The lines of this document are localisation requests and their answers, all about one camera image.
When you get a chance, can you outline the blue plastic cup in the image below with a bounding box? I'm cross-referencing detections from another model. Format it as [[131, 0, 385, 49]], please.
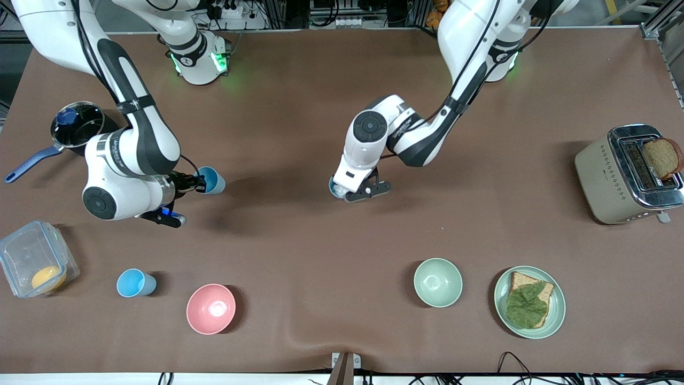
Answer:
[[198, 166, 226, 196], [328, 178, 354, 200], [116, 268, 158, 298]]

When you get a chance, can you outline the pink bowl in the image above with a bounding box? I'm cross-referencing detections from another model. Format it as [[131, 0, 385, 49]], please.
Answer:
[[186, 283, 236, 336]]

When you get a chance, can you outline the pale green bowl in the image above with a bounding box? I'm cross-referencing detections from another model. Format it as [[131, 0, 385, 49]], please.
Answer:
[[413, 258, 463, 309]]

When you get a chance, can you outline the orange round food piece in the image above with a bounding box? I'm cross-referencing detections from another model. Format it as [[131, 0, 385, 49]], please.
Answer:
[[30, 266, 67, 292]]

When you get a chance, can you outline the bag of orange snacks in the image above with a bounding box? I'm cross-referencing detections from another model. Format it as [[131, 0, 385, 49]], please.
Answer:
[[426, 0, 448, 30]]

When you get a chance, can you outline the white power strip with plugs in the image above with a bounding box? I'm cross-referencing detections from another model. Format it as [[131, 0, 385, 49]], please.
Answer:
[[213, 2, 245, 20]]

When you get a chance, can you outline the clear plastic container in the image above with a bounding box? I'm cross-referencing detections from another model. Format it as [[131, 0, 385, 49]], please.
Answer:
[[0, 220, 81, 298]]

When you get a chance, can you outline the brown bread slice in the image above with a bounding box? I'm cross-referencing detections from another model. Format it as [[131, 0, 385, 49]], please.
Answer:
[[508, 271, 555, 329]]

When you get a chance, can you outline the green lettuce leaf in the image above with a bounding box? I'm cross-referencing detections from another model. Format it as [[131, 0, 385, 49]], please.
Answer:
[[506, 282, 551, 329]]

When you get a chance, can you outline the pale green plate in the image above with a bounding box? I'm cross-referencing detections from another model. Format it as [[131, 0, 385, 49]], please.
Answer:
[[493, 266, 566, 340]]

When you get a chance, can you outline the beige chrome toaster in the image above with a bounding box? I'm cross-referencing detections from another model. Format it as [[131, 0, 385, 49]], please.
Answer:
[[574, 124, 684, 225]]

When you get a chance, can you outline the brown toast slice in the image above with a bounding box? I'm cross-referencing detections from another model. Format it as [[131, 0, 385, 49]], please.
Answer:
[[642, 137, 684, 181]]

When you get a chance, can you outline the black pot blue handle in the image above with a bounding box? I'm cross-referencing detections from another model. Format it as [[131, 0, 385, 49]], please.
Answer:
[[4, 101, 120, 184]]

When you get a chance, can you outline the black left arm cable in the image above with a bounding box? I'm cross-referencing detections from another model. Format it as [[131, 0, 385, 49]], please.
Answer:
[[382, 0, 556, 160]]

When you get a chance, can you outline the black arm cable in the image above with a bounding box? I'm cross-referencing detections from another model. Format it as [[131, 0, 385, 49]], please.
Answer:
[[382, 0, 556, 160], [72, 0, 201, 180]]

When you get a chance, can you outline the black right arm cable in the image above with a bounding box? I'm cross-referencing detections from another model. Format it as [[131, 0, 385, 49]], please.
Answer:
[[72, 0, 201, 180]]

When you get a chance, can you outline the thin black cable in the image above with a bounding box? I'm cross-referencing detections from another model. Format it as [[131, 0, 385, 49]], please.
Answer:
[[497, 351, 538, 385]]

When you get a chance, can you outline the aluminium frame profile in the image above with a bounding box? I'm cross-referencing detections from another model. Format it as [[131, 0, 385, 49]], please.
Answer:
[[640, 0, 684, 39]]

